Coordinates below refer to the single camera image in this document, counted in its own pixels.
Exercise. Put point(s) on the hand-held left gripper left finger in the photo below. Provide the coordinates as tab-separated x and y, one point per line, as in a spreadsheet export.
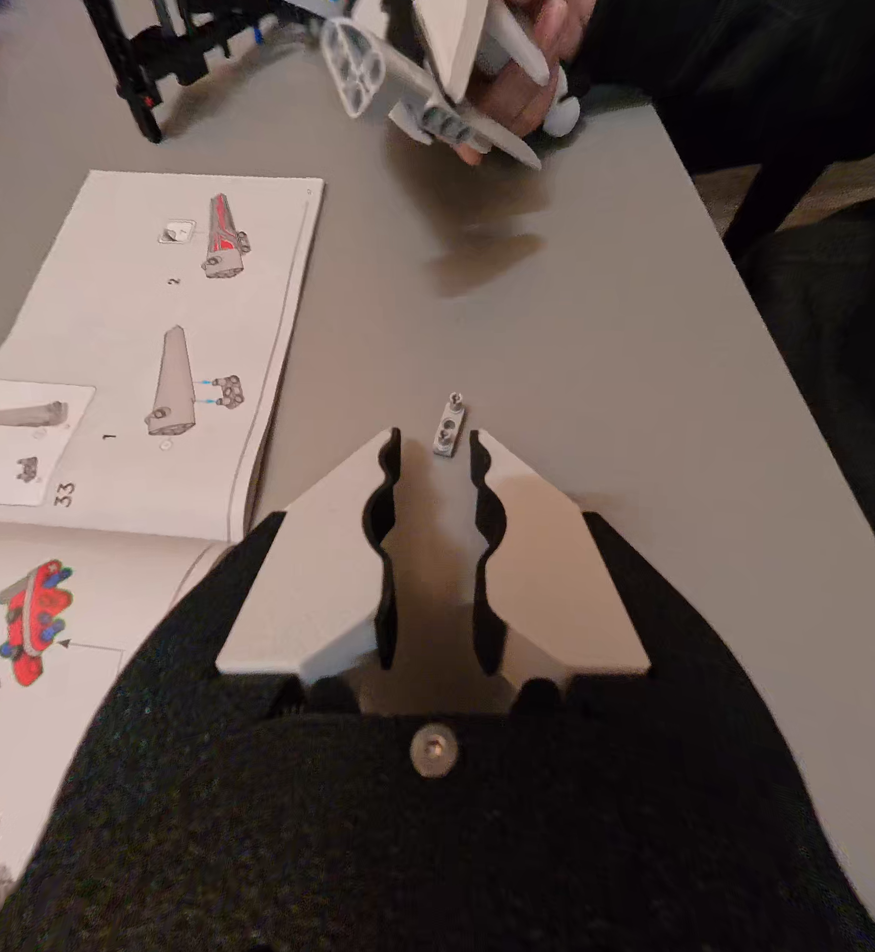
318	565

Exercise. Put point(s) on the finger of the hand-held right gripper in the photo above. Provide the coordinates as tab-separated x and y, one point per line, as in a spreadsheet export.
460	37

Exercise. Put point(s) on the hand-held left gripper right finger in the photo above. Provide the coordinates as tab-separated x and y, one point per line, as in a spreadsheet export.
556	573

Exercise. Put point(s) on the grey toy brick panel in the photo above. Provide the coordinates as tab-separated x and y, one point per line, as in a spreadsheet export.
408	83

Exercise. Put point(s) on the small grey toy brick connector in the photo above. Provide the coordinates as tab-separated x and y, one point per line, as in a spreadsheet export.
449	431

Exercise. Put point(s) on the person's right forearm black sleeve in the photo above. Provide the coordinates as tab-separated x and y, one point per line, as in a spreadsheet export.
705	59

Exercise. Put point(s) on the person's right hand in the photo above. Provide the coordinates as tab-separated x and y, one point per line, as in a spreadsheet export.
512	104

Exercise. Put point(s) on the building instruction booklet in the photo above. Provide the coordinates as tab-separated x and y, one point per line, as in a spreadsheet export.
132	335

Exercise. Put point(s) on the toy brick vehicle model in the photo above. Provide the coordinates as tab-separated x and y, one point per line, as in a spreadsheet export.
162	44

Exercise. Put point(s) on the person's dark clothed leg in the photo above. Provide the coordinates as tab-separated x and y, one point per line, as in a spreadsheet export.
839	357

